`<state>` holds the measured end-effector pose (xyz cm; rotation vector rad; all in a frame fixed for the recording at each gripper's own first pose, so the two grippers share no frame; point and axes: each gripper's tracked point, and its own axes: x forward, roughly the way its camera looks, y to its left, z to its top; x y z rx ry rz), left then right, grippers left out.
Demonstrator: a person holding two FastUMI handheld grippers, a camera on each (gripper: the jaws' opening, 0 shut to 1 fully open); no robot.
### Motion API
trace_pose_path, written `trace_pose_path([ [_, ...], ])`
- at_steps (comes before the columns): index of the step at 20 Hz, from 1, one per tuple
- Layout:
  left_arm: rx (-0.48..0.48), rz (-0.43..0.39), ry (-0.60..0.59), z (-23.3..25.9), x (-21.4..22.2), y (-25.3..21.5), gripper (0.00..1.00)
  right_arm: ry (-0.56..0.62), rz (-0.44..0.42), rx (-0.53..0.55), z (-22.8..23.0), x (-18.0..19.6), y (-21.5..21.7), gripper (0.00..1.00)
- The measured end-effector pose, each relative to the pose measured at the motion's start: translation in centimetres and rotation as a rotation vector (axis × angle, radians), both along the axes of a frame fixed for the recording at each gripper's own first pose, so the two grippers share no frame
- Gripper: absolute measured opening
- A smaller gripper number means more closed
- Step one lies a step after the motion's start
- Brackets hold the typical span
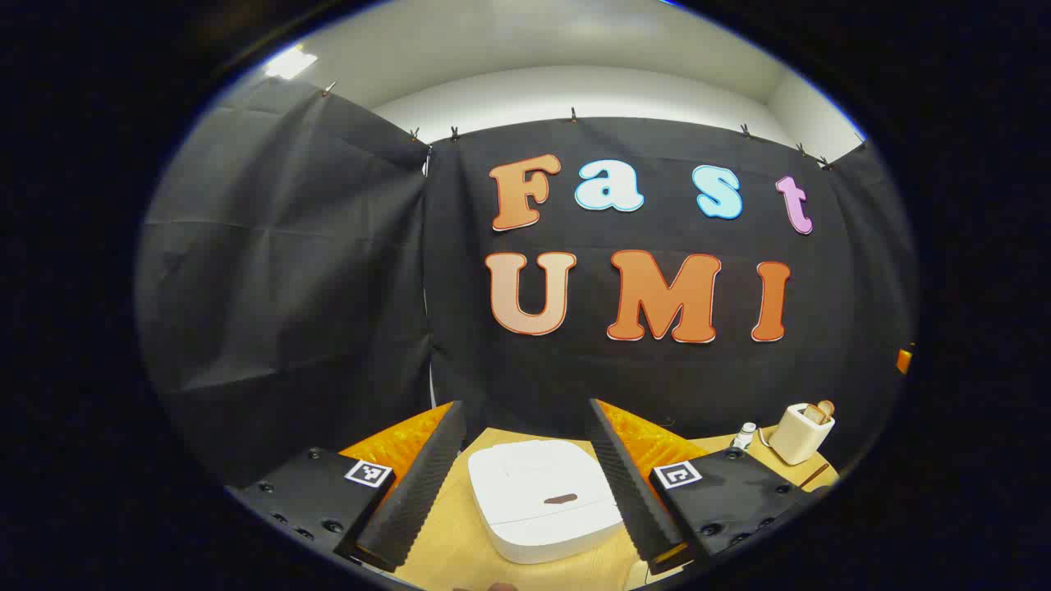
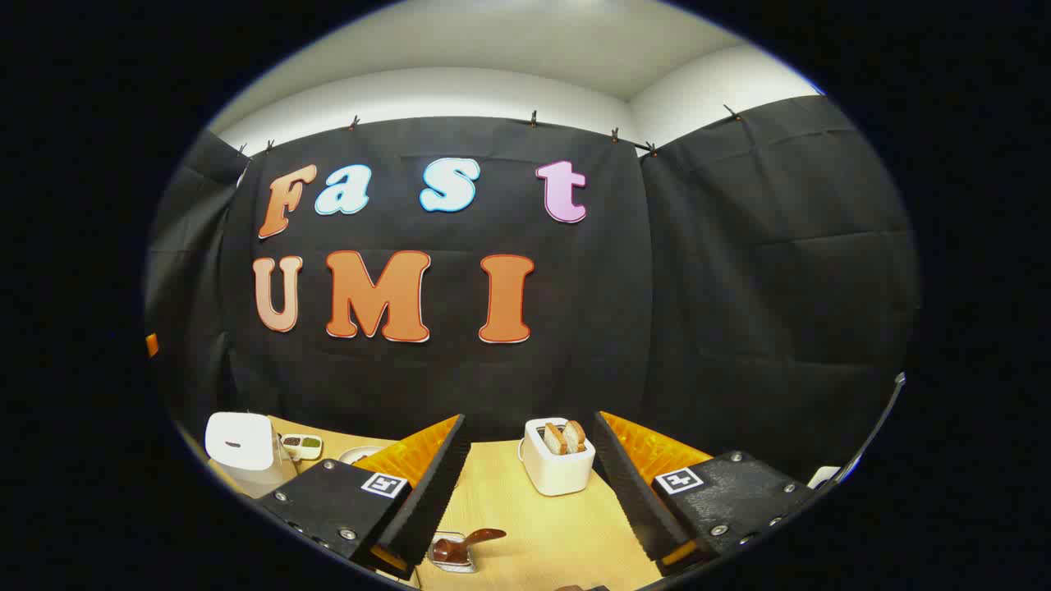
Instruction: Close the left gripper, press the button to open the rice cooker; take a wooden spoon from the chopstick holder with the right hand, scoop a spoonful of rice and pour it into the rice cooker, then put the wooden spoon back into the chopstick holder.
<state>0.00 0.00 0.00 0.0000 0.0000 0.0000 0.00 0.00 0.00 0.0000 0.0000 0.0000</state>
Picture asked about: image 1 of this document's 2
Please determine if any row of small cloth clips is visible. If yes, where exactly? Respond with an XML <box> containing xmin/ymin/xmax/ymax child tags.
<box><xmin>322</xmin><ymin>80</ymin><xmax>834</xmax><ymax>169</ymax></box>

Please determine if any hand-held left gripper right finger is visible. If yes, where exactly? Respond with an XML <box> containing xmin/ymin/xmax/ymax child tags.
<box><xmin>588</xmin><ymin>399</ymin><xmax>830</xmax><ymax>575</ymax></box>

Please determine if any cream toaster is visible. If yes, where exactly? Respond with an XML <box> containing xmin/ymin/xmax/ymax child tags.
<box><xmin>769</xmin><ymin>402</ymin><xmax>836</xmax><ymax>466</ymax></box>

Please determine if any white rice cooker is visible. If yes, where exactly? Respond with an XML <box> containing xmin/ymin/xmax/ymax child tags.
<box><xmin>468</xmin><ymin>439</ymin><xmax>625</xmax><ymax>565</ymax></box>

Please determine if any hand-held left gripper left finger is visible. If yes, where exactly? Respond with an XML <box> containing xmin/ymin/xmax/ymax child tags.
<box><xmin>226</xmin><ymin>401</ymin><xmax>467</xmax><ymax>573</ymax></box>

